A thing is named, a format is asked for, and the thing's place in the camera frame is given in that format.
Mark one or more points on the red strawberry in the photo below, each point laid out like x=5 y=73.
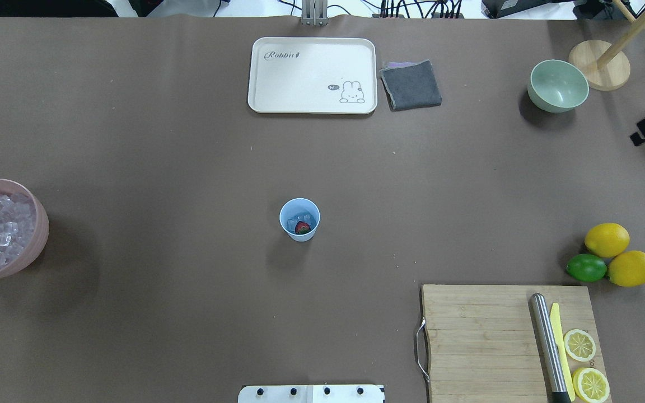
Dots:
x=302 y=228

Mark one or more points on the wooden cup stand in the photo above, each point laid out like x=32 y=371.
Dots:
x=604 y=65

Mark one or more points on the light blue cup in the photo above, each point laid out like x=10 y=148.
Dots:
x=295 y=206

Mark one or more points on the mint green bowl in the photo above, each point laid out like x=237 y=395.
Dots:
x=556 y=86

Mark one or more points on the yellow lemon upper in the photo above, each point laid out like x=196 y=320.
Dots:
x=607 y=240

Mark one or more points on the yellow lemon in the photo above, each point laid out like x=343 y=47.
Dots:
x=627 y=269
x=607 y=240

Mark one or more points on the yellow lemon lower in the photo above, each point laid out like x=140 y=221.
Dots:
x=627 y=269

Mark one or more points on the green lime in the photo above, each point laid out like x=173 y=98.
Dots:
x=586 y=268

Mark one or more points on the lemon slice upper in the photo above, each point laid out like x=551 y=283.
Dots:
x=579 y=345

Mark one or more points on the lemon slice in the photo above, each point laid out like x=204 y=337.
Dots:
x=591 y=385
x=579 y=345

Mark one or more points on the grey folded cloth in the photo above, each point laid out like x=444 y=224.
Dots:
x=411 y=85

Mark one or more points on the lemon slice lower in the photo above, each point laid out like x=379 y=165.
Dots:
x=591 y=385

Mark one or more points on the wooden cutting board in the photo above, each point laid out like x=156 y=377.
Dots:
x=482 y=344

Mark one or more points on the cream rabbit serving tray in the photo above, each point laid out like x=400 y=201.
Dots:
x=313 y=76

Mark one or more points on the pink bowl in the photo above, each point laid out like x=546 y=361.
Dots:
x=40 y=233

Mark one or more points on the steel handled knife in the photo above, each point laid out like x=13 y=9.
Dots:
x=545 y=337

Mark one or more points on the aluminium frame post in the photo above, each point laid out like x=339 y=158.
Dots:
x=314 y=12

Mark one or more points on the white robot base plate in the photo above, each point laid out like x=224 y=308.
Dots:
x=355 y=392

